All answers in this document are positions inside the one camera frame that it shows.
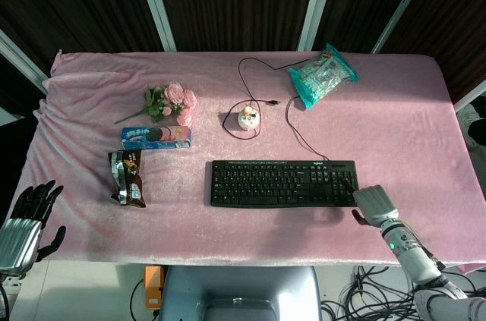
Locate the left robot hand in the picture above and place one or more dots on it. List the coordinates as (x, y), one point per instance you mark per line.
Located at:
(21, 228)

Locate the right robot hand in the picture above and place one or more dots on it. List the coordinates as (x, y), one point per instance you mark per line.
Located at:
(374, 202)

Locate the black keyboard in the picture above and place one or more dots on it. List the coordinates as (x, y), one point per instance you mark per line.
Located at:
(283, 183)

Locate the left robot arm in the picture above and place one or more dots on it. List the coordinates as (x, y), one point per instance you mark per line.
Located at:
(3, 294)

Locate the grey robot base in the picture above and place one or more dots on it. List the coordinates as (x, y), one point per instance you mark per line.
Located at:
(239, 294)

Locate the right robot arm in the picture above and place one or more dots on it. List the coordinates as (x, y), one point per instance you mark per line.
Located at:
(425, 264)

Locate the brown snack packet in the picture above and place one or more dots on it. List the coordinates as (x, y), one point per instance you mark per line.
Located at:
(127, 177)

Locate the pink tablecloth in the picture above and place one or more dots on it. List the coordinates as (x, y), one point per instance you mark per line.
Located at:
(243, 192)

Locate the teal snack bag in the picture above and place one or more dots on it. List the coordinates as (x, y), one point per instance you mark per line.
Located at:
(322, 76)

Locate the orange box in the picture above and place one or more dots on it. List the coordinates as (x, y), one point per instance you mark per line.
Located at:
(153, 288)

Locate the small white cake toy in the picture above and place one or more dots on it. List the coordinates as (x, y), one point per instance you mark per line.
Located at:
(248, 118)

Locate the blue cookie box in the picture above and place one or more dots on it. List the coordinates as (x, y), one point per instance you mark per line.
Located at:
(155, 137)

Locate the pink artificial flower bouquet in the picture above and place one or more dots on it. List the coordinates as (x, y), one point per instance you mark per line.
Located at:
(169, 102)

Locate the white partition frame post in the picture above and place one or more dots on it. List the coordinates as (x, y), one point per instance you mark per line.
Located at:
(21, 59)
(156, 2)
(404, 6)
(317, 2)

